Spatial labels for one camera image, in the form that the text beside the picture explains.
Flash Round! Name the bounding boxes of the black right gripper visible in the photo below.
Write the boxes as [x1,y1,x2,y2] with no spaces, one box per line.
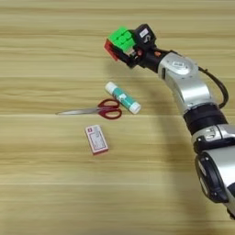
[113,28,171,73]

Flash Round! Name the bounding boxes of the green red yellow puzzle cube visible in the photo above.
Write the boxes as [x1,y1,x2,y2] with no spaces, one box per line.
[104,26,138,62]

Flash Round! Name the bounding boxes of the white teal glue stick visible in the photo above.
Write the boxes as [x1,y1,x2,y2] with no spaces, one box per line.
[105,81,142,116]

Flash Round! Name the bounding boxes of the red-handled scissors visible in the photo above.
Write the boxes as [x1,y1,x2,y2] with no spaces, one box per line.
[55,98,123,120]

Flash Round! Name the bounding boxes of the small black white-labelled box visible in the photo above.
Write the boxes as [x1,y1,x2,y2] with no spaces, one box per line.
[133,23,157,50]

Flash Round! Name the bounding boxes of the small red white card box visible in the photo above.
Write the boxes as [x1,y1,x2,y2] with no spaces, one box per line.
[84,124,110,156]

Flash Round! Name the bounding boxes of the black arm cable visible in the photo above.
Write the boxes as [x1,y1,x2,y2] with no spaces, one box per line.
[197,66,229,109]

